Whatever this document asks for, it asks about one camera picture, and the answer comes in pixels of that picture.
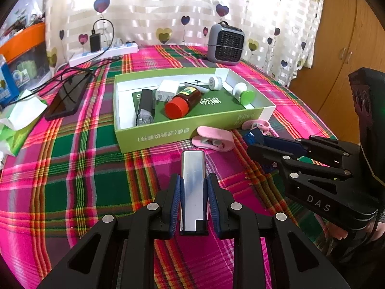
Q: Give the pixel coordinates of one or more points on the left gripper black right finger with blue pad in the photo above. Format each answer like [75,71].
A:
[294,261]

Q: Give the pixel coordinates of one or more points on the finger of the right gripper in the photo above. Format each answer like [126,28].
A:
[270,141]
[270,157]

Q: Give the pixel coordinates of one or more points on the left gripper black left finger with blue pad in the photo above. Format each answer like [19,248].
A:
[119,252]

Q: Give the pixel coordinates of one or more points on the white bottle green cap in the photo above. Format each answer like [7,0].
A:
[242,94]

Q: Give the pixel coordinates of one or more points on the white round cap item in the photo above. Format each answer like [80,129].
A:
[215,83]

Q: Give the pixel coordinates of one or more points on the silver metal lighter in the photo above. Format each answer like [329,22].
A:
[193,194]

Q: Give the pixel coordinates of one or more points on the brown bottle red cap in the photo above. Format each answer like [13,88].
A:
[180,105]

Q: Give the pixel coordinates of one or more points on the white pen tool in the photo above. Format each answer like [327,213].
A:
[200,88]

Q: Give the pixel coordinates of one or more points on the white plug adapter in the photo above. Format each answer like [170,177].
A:
[167,90]

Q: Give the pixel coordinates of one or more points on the black grey lighter device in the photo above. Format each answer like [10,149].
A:
[146,108]

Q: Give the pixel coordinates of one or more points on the person's hand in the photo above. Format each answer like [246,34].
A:
[377,239]

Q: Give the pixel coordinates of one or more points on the pink clip far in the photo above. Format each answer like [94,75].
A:
[262,125]

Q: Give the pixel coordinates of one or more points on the pink clip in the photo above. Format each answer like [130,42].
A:
[213,138]
[262,125]

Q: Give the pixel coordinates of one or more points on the grey mini heater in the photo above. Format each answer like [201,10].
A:
[225,44]

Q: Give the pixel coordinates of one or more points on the green white cardboard box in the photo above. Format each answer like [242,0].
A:
[217,109]

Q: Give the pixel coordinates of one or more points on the heart pattern curtain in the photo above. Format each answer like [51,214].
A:
[279,34]

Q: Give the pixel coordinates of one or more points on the wooden cabinet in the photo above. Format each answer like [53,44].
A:
[349,37]

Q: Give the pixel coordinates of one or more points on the white power strip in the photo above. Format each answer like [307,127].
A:
[104,53]

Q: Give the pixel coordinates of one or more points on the green white tissue pack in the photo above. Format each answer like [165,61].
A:
[17,121]

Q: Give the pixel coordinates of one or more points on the black smartphone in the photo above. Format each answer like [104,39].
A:
[68,99]

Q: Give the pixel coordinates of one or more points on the black charger adapter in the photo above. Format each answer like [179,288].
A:
[95,41]

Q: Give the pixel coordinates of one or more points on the blue white carton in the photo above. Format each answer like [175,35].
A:
[9,90]

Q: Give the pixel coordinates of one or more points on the orange black storage bin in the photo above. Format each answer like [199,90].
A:
[26,56]

